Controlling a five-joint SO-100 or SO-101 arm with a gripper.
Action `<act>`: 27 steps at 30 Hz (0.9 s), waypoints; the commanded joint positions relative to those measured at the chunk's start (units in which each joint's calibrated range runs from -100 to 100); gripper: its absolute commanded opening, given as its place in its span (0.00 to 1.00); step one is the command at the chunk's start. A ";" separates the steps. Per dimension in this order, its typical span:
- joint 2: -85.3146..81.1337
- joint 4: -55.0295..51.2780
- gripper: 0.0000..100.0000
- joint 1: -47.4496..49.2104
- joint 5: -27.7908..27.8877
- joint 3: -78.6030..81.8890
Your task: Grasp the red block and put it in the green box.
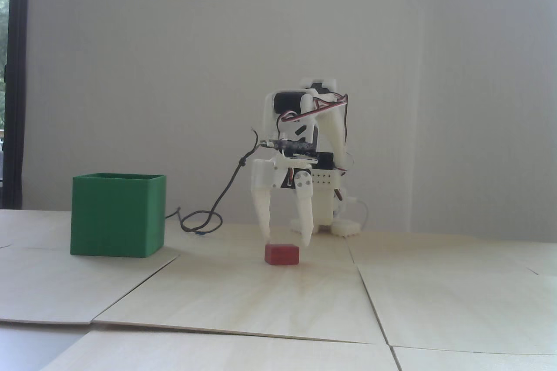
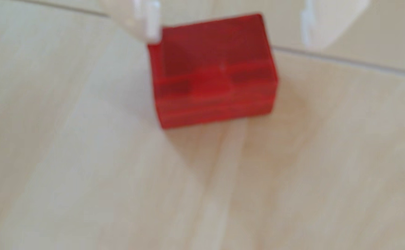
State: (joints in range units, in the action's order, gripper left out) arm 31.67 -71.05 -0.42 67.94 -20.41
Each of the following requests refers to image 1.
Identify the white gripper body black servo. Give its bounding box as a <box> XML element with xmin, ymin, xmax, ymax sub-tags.
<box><xmin>252</xmin><ymin>158</ymin><xmax>315</xmax><ymax>191</ymax></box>

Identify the black wrist camera board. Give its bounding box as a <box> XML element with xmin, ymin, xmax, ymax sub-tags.
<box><xmin>260</xmin><ymin>138</ymin><xmax>318</xmax><ymax>150</ymax></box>

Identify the black camera cable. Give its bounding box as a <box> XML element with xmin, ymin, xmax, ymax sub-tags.
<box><xmin>165</xmin><ymin>127</ymin><xmax>264</xmax><ymax>237</ymax></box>

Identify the white paper backdrop sheet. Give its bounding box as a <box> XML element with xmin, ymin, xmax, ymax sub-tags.
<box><xmin>26</xmin><ymin>0</ymin><xmax>426</xmax><ymax>232</ymax></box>

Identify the black window frame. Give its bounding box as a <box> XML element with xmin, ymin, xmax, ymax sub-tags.
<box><xmin>9</xmin><ymin>0</ymin><xmax>29</xmax><ymax>210</ymax></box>

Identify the green box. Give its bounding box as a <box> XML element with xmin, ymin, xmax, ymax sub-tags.
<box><xmin>70</xmin><ymin>173</ymin><xmax>167</xmax><ymax>257</ymax></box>

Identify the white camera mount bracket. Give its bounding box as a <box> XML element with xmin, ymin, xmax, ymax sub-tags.
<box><xmin>273</xmin><ymin>149</ymin><xmax>318</xmax><ymax>168</ymax></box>

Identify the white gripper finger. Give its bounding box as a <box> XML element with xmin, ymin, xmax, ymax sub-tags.
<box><xmin>252</xmin><ymin>188</ymin><xmax>274</xmax><ymax>242</ymax></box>
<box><xmin>294</xmin><ymin>170</ymin><xmax>315</xmax><ymax>246</ymax></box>

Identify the light plywood sheet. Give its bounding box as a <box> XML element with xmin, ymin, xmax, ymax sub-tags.
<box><xmin>93</xmin><ymin>223</ymin><xmax>389</xmax><ymax>344</ymax></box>
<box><xmin>347</xmin><ymin>232</ymin><xmax>557</xmax><ymax>355</ymax></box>
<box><xmin>391</xmin><ymin>345</ymin><xmax>557</xmax><ymax>371</ymax></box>
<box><xmin>0</xmin><ymin>210</ymin><xmax>180</xmax><ymax>324</ymax></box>
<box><xmin>44</xmin><ymin>330</ymin><xmax>403</xmax><ymax>371</ymax></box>

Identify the white base cable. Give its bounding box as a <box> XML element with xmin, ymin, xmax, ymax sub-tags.
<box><xmin>353</xmin><ymin>199</ymin><xmax>370</xmax><ymax>231</ymax></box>

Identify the red block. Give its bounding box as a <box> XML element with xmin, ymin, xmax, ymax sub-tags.
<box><xmin>265</xmin><ymin>244</ymin><xmax>301</xmax><ymax>266</ymax></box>

